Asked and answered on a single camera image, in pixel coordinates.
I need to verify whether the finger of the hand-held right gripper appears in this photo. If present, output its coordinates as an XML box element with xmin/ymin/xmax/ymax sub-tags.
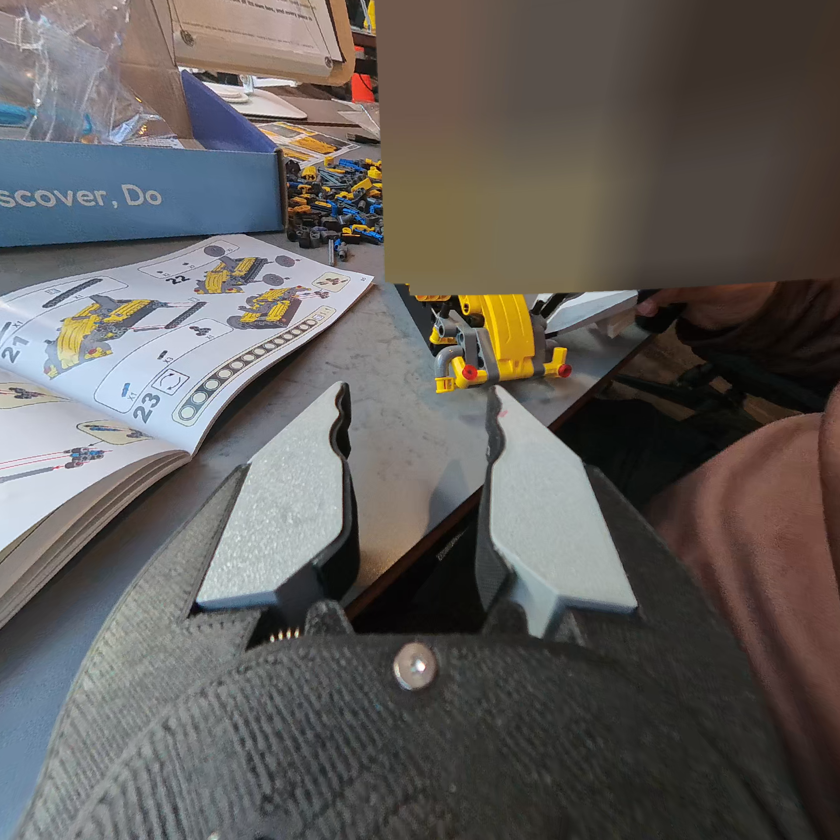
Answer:
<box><xmin>535</xmin><ymin>293</ymin><xmax>641</xmax><ymax>337</ymax></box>

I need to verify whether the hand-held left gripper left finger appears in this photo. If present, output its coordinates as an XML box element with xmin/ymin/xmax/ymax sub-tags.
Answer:
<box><xmin>195</xmin><ymin>382</ymin><xmax>361</xmax><ymax>610</ymax></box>

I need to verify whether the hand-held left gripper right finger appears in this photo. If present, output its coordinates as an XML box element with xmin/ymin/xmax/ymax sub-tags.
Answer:
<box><xmin>476</xmin><ymin>384</ymin><xmax>640</xmax><ymax>641</ymax></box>

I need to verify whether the yellow toy vehicle model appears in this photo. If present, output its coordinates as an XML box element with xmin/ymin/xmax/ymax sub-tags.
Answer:
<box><xmin>410</xmin><ymin>292</ymin><xmax>572</xmax><ymax>395</ymax></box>

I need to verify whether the person's right forearm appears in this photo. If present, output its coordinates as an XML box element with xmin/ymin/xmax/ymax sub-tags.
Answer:
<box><xmin>676</xmin><ymin>281</ymin><xmax>840</xmax><ymax>395</ymax></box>

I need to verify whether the person's right hand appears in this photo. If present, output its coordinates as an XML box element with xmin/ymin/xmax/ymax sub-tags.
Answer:
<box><xmin>634</xmin><ymin>287</ymin><xmax>685</xmax><ymax>320</ymax></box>

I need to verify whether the open instruction booklet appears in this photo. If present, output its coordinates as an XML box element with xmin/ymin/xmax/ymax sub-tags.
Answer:
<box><xmin>0</xmin><ymin>233</ymin><xmax>375</xmax><ymax>627</ymax></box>

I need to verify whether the pile of loose building pieces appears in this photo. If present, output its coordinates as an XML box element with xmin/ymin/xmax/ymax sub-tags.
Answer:
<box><xmin>285</xmin><ymin>157</ymin><xmax>385</xmax><ymax>263</ymax></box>

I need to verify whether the yellow printed leaflet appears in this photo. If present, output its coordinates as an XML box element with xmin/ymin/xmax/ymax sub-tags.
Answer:
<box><xmin>256</xmin><ymin>121</ymin><xmax>362</xmax><ymax>165</ymax></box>

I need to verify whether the blue cardboard box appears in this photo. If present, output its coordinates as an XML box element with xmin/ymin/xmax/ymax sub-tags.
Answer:
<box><xmin>0</xmin><ymin>69</ymin><xmax>287</xmax><ymax>249</ymax></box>

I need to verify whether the white flat stand base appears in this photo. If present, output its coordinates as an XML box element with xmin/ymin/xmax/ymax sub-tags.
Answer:
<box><xmin>203</xmin><ymin>82</ymin><xmax>309</xmax><ymax>122</ymax></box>

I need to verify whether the wooden sign board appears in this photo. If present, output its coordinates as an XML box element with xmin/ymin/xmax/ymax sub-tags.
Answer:
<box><xmin>147</xmin><ymin>0</ymin><xmax>355</xmax><ymax>86</ymax></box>

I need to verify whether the crumpled clear plastic bag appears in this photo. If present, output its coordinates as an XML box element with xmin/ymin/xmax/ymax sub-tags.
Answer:
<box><xmin>0</xmin><ymin>0</ymin><xmax>191</xmax><ymax>147</ymax></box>

